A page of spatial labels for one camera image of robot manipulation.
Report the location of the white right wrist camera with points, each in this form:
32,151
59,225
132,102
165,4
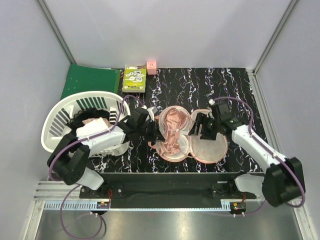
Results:
211,103

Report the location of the pink mesh bra laundry bag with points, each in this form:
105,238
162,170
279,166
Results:
204,151

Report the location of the green cutting mat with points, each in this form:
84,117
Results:
83,79

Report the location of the pink satin bra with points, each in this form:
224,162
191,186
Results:
174,120

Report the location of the green card box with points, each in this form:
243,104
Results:
134,79

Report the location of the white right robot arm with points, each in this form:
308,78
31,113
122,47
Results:
283,179

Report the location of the white bra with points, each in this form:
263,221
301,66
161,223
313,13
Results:
93,126

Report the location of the black patterned table mat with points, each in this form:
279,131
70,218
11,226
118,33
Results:
190,88

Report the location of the small pink box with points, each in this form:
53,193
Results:
151,67

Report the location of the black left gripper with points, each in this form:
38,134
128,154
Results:
156,135

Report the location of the black lace bra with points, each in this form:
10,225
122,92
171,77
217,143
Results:
77,120

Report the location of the white slotted cable duct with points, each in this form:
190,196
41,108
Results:
77,205

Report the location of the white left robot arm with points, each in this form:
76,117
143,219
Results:
68,162

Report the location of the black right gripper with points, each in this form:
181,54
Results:
200,119

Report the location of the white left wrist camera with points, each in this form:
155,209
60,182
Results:
151,112

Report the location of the white plastic laundry basket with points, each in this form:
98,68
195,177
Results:
55,125

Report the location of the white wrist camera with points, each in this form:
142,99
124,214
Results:
151,112
211,103

